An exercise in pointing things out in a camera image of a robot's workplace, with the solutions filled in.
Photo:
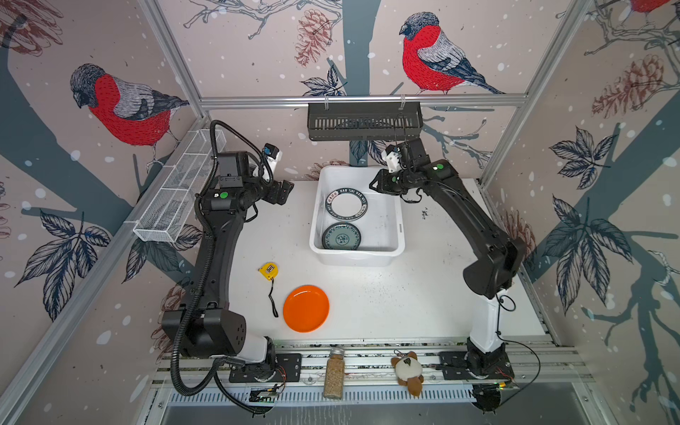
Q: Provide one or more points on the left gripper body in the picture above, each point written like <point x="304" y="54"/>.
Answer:
<point x="274" y="192"/>

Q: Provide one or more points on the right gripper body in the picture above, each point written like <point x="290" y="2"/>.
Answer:
<point x="399" y="182"/>

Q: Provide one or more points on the large green rim plate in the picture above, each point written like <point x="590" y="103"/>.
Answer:
<point x="346" y="204"/>

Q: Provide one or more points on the teal floral patterned plate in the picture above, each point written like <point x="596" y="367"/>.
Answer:
<point x="341" y="236"/>

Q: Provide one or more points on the orange plastic plate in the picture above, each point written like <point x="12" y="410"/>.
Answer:
<point x="306" y="309"/>

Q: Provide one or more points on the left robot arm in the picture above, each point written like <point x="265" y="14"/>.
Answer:
<point x="203" y="326"/>

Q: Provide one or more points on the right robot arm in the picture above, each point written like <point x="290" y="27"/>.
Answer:
<point x="498" y="256"/>

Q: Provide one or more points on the white plastic bin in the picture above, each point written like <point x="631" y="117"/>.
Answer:
<point x="381" y="228"/>

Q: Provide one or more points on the yellow tape measure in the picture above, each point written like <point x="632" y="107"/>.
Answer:
<point x="270" y="271"/>

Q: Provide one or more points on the brown plush toy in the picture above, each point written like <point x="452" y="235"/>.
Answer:
<point x="409" y="372"/>

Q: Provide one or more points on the glass spice jar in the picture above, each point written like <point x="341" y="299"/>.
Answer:
<point x="335" y="374"/>

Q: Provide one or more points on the small circuit board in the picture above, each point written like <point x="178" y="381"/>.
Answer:
<point x="263" y="397"/>

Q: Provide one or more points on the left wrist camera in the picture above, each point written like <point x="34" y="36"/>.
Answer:
<point x="272" y="156"/>

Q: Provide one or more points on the black hanging wire basket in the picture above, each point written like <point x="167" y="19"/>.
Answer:
<point x="359" y="121"/>

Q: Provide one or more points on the white mesh wall shelf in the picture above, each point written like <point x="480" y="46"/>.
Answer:
<point x="172" y="204"/>

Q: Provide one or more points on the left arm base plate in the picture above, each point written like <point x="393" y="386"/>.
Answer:
<point x="285" y="368"/>

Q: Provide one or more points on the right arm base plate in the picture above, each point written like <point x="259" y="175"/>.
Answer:
<point x="459" y="366"/>

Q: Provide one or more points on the black device under rail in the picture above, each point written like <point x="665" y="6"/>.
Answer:
<point x="487" y="398"/>

